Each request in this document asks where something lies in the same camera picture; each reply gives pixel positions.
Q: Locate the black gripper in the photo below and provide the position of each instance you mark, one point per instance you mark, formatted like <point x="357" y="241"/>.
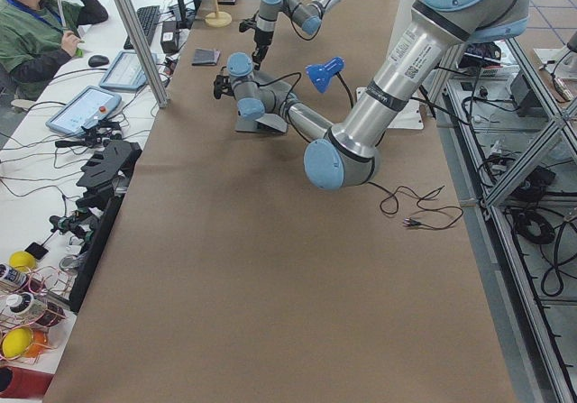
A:
<point x="261" y="41"/>

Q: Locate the grey laptop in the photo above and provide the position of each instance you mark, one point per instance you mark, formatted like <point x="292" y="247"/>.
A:
<point x="259" y="121"/>

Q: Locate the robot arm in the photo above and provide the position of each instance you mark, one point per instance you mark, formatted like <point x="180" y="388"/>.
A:
<point x="306" y="16"/>
<point x="345" y="154"/>

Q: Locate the wooden cup stand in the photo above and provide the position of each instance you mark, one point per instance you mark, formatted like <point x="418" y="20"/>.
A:
<point x="210" y="13"/>

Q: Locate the folded grey cloth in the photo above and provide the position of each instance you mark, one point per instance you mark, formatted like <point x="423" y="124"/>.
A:
<point x="205" y="57"/>

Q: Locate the blue desk lamp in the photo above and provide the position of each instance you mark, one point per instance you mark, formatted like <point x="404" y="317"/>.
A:
<point x="321" y="74"/>

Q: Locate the black keyboard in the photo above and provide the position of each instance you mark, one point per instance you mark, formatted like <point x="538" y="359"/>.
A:
<point x="148" y="17"/>

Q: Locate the teach pendant tablet far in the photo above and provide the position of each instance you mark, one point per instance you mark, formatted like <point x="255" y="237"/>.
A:
<point x="125" y="73"/>

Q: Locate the teach pendant tablet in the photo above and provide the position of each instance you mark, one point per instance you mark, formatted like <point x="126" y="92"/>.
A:
<point x="125" y="73"/>
<point x="90" y="106"/>

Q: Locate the black computer mouse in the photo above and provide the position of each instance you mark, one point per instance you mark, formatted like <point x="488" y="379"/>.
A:
<point x="96" y="61"/>

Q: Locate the teach pendant tablet near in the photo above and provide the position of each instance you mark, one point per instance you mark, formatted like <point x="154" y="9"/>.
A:
<point x="90" y="106"/>

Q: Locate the black plastic holder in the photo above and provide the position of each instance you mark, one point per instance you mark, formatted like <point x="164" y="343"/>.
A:
<point x="102" y="168"/>

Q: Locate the person in green shirt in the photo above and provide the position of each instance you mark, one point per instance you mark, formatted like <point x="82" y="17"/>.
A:
<point x="38" y="37"/>

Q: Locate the yellow ball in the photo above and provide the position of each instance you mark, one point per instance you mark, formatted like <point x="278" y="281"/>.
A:
<point x="18" y="343"/>

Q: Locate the aluminium frame post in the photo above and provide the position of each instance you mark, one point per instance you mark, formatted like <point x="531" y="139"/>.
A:
<point x="141" y="46"/>

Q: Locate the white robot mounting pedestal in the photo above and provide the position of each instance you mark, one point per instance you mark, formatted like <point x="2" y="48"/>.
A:
<point x="416" y="45"/>

